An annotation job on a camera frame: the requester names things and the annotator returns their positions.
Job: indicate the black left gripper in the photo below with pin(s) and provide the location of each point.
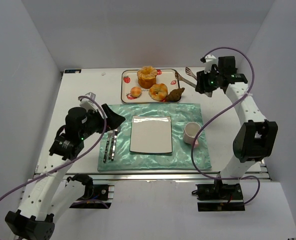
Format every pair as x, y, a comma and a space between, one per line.
103, 119

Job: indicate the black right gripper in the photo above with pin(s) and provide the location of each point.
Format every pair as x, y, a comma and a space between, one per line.
202, 81

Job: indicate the sugared orange bundt bread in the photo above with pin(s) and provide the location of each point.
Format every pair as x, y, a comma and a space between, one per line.
147, 76

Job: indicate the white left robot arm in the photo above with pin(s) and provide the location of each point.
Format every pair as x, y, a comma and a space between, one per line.
36, 217

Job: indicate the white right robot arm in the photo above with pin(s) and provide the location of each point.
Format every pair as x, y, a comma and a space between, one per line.
256, 136

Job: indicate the glazed bagel bread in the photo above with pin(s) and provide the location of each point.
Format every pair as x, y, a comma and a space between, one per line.
158, 92

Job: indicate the metal spoon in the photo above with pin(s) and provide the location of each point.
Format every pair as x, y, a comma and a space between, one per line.
113, 144

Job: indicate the metal fork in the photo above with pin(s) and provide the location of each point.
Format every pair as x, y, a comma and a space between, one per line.
107, 146

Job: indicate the brown chocolate croissant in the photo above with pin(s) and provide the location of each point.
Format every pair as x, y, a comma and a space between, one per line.
175, 95

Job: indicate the teal satin placemat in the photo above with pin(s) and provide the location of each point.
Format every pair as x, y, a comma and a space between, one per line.
181, 158

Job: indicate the small round peach bun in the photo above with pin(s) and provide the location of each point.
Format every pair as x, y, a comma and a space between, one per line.
135, 91

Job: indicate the white square plate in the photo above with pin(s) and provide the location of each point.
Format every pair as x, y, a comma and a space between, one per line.
151, 135

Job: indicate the strawberry pattern serving tray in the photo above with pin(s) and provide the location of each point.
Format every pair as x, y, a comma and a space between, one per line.
129, 80

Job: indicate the pink mug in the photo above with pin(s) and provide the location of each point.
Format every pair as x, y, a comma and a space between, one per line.
190, 131

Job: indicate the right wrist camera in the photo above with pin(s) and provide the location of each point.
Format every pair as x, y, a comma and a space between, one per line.
209, 60

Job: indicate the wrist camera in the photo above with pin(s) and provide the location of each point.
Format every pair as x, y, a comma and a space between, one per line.
87, 103
209, 60

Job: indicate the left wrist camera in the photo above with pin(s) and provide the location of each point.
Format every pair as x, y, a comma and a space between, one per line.
87, 103

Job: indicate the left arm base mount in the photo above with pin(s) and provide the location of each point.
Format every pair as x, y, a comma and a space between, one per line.
96, 196

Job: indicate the aluminium table front rail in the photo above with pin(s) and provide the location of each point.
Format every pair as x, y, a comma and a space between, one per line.
148, 177

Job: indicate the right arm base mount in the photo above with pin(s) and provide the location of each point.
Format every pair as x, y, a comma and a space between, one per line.
218, 197

